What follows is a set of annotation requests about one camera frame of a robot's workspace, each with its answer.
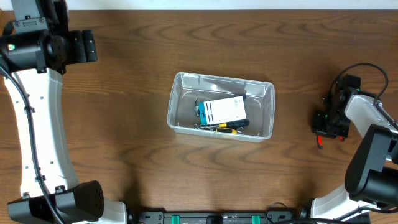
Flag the red handled pliers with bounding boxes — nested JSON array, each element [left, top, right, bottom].
[[317, 135, 345, 149]]

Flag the silver double ring wrench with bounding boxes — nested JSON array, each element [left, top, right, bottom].
[[193, 123, 244, 134]]

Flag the slim black yellow screwdriver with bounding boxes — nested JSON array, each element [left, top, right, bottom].
[[198, 119, 249, 129]]

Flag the stubby yellow black screwdriver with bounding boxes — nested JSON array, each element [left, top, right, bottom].
[[213, 128, 238, 134]]

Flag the white blue screwdriver bit box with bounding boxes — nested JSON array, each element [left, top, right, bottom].
[[199, 96, 247, 125]]

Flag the small black red hammer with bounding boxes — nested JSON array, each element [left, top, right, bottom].
[[194, 95, 247, 117]]

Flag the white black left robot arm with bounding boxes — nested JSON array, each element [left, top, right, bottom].
[[1, 0, 129, 224]]

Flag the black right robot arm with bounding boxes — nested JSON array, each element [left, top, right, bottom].
[[301, 75, 397, 221]]

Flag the clear plastic container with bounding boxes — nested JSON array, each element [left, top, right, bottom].
[[167, 72, 275, 142]]

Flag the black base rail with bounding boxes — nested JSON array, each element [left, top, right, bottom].
[[127, 210, 295, 224]]

